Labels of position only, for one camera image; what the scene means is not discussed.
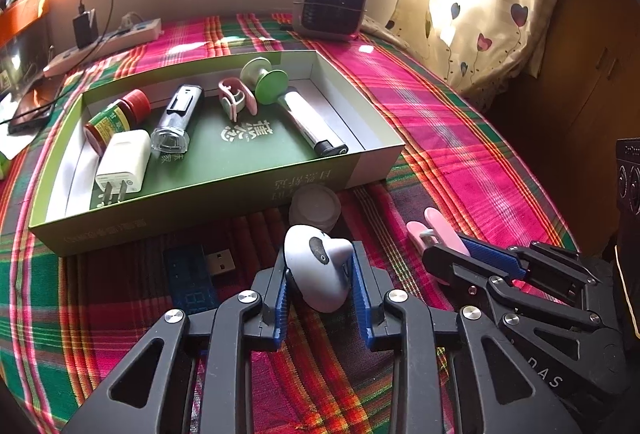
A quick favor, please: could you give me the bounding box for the pink folding clip long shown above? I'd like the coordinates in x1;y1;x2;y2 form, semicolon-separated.
406;207;470;256

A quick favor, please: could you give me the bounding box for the blue usb device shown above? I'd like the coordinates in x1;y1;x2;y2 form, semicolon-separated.
163;244;235;315

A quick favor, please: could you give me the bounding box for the white panda round gadget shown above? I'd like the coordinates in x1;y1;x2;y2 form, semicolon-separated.
283;225;355;313

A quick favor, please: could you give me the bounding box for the small translucent round jar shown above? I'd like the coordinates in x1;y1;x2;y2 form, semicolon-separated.
288;185;342;233

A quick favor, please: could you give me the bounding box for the black clear stamp device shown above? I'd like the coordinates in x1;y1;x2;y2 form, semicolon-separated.
151;84;203;157

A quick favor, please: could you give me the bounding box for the white wall charger plug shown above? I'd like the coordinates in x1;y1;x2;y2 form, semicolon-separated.
96;129;151;207

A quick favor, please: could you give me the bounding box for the pink oval clip green pad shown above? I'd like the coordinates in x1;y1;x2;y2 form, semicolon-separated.
218;77;258;123

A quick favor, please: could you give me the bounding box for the green white spool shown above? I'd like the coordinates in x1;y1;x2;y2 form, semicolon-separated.
240;56;288;105

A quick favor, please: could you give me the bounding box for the brown bottle red cap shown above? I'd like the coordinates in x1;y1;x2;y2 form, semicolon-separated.
84;89;151;157

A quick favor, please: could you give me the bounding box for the plaid pink green tablecloth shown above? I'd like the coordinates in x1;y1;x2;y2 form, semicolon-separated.
1;36;574;433

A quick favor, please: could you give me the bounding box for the green white cardboard box tray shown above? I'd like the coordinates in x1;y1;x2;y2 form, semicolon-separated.
28;50;404;256

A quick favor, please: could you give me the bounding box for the green crumpled paper bag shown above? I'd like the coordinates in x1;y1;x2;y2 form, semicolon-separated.
0;153;11;180

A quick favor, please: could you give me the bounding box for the small grey space heater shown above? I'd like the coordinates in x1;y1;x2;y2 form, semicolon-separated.
292;0;368;40

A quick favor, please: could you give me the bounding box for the black smartphone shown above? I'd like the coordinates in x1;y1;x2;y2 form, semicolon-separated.
8;75;64;135

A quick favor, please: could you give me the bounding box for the white power strip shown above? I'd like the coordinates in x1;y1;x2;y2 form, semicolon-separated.
43;19;162;77

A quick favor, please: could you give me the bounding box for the orange shelf tray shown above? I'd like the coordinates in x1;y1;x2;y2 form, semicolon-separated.
0;0;49;47

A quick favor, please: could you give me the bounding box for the black charger with cable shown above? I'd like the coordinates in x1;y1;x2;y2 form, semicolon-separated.
73;0;114;49

